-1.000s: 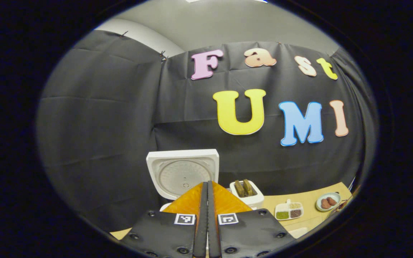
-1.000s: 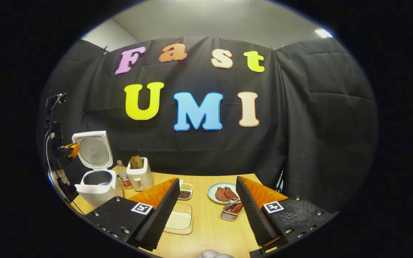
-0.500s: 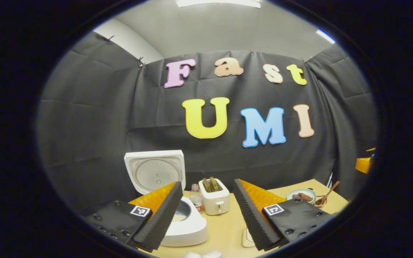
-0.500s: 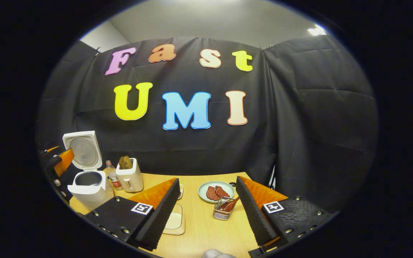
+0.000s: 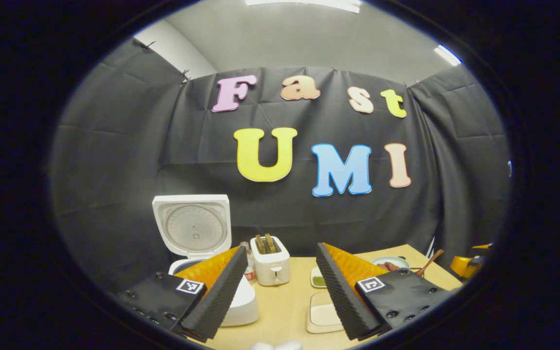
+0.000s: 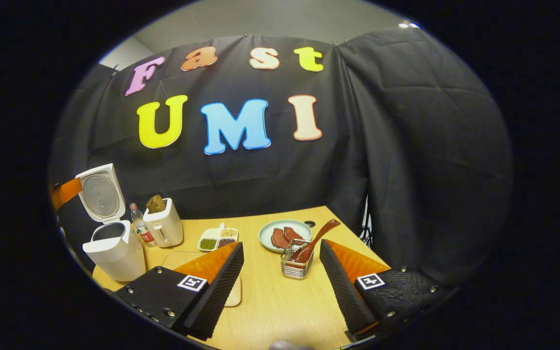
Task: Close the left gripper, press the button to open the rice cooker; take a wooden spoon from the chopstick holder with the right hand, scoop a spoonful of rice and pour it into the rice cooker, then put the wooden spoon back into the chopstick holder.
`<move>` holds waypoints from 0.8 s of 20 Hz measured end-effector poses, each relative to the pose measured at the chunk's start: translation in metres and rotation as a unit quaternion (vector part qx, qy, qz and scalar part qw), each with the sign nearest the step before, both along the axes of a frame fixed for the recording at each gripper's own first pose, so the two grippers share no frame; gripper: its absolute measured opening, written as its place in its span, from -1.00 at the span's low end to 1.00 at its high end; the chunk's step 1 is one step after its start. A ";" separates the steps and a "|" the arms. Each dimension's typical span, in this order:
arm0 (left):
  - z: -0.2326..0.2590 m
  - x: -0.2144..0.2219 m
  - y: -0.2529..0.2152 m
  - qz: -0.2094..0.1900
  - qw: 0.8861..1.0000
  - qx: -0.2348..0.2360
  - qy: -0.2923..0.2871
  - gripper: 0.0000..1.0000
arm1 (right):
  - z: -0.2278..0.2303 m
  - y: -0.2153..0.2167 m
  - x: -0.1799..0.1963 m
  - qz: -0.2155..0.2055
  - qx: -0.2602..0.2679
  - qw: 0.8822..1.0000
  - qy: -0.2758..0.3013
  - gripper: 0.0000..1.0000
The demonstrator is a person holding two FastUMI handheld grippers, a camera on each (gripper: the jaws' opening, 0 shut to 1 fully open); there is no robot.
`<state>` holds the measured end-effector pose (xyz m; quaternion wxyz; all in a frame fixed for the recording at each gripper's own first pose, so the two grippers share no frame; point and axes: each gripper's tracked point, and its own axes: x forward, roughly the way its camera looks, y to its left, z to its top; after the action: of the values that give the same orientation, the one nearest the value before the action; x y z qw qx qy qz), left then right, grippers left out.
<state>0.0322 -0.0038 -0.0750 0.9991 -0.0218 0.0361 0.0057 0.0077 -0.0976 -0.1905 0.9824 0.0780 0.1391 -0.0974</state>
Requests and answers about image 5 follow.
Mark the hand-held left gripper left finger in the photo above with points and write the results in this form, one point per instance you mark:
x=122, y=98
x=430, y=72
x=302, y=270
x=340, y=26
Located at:
x=221, y=296

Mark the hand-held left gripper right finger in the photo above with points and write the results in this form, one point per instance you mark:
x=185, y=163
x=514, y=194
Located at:
x=341, y=296

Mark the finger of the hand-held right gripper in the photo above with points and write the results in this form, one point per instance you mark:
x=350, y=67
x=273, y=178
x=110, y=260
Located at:
x=462, y=266

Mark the clear plastic rice tray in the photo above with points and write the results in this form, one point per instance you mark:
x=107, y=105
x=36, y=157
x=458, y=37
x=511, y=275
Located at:
x=319, y=311

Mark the brown wooden spoon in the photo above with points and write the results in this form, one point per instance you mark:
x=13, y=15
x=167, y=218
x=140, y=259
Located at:
x=430, y=261

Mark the white rice cooker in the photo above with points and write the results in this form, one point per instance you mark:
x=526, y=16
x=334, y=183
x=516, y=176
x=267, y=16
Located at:
x=192, y=228

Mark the white divided bean dish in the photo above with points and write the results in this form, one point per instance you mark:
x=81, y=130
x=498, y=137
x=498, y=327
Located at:
x=319, y=279

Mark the clear bottle with red label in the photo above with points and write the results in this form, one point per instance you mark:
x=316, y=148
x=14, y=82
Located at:
x=249, y=267

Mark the white toaster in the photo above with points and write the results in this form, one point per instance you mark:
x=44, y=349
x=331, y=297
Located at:
x=272, y=270

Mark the red meat steak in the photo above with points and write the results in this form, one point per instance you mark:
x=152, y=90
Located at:
x=391, y=266

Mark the brown toast slice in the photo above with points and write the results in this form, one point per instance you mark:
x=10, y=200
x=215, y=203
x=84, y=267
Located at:
x=270, y=243
x=259, y=244

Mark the light green plate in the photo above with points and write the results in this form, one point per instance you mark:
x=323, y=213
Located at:
x=396, y=260

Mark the black backdrop cloth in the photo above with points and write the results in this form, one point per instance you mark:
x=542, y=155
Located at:
x=129, y=160

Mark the ceiling light panel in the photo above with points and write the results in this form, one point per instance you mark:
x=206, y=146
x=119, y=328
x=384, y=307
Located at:
x=304, y=4
x=447, y=55

